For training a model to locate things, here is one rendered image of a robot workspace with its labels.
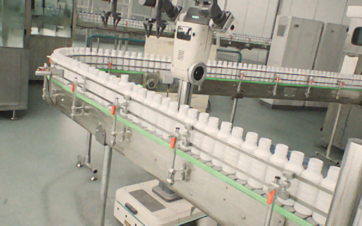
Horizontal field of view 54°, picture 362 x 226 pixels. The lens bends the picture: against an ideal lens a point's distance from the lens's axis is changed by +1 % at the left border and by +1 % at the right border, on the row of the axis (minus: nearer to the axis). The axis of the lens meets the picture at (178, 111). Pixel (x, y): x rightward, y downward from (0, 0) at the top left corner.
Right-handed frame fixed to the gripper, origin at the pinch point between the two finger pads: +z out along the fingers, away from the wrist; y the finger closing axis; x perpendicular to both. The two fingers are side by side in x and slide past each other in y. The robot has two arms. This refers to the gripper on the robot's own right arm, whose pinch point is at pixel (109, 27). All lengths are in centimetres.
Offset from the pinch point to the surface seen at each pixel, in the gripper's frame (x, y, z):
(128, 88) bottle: 52, 16, 26
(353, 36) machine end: -20, -378, -26
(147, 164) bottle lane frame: 80, 21, 54
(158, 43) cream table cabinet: -251, -236, 27
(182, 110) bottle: 93, 17, 26
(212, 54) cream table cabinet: -220, -329, 33
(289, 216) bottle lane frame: 150, 22, 41
